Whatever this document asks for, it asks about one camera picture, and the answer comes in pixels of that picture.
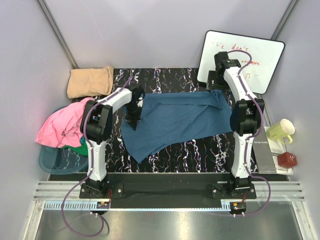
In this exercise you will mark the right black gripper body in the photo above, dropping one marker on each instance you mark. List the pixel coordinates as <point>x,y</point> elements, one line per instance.
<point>219,83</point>

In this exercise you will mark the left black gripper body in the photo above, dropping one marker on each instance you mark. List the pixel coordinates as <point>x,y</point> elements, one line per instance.
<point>133,111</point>

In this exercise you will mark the blue t shirt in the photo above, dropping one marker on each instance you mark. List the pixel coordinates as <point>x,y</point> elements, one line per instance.
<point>170,118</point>

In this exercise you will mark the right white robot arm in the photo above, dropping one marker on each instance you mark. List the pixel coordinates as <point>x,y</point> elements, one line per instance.
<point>246,122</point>

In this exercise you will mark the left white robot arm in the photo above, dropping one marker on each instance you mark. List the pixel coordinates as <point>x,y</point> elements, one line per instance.
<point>97,125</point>

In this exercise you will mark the white paper stack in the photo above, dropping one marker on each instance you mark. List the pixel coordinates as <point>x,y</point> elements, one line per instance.
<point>276,147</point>

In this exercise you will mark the white whiteboard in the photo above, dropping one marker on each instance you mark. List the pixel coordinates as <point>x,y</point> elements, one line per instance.
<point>261,55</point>

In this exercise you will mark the green t shirt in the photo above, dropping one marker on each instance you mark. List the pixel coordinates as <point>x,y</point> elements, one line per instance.
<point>82,149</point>

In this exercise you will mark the folded beige t shirt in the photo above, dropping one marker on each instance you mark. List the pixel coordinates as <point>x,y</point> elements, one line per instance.
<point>90,82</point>

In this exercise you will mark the pink t shirt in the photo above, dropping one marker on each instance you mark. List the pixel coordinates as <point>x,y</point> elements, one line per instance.
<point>62,128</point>

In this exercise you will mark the black marble pattern mat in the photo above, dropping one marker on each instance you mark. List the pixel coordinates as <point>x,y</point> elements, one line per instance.
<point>206,155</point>

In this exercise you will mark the yellow green mug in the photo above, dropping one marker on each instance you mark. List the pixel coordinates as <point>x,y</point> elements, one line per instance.
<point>281,131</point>

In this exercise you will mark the teal plastic basket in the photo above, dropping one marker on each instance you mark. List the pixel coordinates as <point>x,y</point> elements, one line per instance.
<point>60,161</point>

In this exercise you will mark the grey setup guide booklet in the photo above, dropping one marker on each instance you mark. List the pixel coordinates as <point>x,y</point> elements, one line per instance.
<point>263,154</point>

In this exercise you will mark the red brown box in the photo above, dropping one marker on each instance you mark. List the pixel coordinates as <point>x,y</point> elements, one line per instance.
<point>287,160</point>

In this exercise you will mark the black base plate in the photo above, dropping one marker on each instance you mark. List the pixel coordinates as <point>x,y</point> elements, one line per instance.
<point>214,185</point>

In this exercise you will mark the aluminium rail frame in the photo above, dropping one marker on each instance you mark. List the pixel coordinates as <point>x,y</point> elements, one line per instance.
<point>58,195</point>

